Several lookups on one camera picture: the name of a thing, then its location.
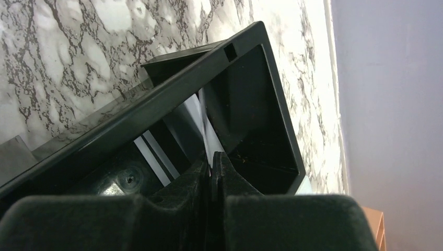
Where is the orange plastic file organizer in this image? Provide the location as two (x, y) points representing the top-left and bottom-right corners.
(362, 207), (386, 251)

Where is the black left tray box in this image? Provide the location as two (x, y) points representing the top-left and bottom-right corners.
(1, 21), (306, 212)

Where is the silver card in tray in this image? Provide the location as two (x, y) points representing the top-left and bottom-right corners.
(134, 130), (180, 187)

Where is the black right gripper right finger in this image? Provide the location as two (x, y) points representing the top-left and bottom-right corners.
(211, 152), (377, 250)

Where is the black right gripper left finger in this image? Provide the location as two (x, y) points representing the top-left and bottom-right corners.
(1, 154), (208, 250)

